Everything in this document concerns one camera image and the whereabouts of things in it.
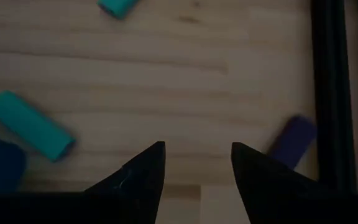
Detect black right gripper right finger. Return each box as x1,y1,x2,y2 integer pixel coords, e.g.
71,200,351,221
230,141,335,224

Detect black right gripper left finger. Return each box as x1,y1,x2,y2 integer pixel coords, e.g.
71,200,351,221
84,141,167,224

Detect purple block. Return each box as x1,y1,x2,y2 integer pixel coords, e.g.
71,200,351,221
266,114,319,171

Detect teal block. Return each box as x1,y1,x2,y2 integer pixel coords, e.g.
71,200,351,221
96,0,141,21
0,89,76,163

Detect black table frame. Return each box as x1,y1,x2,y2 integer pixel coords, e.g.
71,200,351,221
310,0,358,194

